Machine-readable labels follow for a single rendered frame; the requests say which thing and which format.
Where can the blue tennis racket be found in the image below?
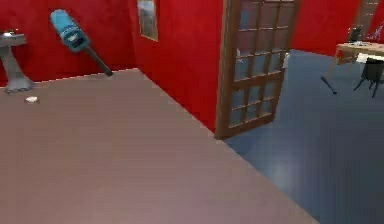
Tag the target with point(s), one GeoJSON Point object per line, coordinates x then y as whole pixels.
{"type": "Point", "coordinates": [70, 33]}

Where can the black desk chair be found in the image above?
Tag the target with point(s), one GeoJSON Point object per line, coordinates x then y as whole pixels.
{"type": "Point", "coordinates": [371, 71]}

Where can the brown glass-paned room door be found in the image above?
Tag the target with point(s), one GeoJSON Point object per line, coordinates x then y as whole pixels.
{"type": "Point", "coordinates": [253, 66]}

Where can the light wooden desk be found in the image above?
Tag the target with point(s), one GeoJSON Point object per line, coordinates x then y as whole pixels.
{"type": "Point", "coordinates": [361, 49]}

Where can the small white floor object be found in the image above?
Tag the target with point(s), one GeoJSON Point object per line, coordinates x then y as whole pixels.
{"type": "Point", "coordinates": [32, 99]}

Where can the grey pedestal sink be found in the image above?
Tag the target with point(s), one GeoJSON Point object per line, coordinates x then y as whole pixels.
{"type": "Point", "coordinates": [11, 63]}

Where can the framed wall picture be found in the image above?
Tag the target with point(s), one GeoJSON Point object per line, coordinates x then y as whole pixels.
{"type": "Point", "coordinates": [148, 18]}

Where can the black laptop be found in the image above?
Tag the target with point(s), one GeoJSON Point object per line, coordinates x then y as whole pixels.
{"type": "Point", "coordinates": [356, 35]}

